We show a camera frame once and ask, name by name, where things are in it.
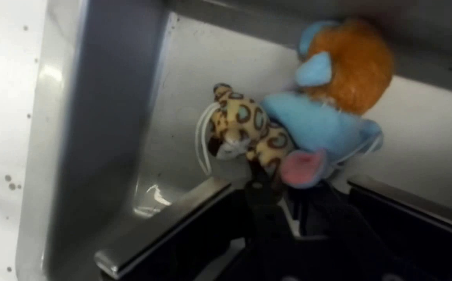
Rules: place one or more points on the grey toy sink basin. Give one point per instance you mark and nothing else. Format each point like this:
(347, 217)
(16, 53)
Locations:
(185, 78)

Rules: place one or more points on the blue and brown plush toy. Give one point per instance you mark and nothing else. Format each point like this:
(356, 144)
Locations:
(320, 125)

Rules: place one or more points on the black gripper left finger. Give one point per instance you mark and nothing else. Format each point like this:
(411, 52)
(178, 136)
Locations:
(259, 228)

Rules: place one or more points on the leopard print plush toy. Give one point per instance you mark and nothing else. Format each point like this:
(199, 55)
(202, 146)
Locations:
(244, 122)

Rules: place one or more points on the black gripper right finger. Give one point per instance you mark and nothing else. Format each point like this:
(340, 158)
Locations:
(336, 239)

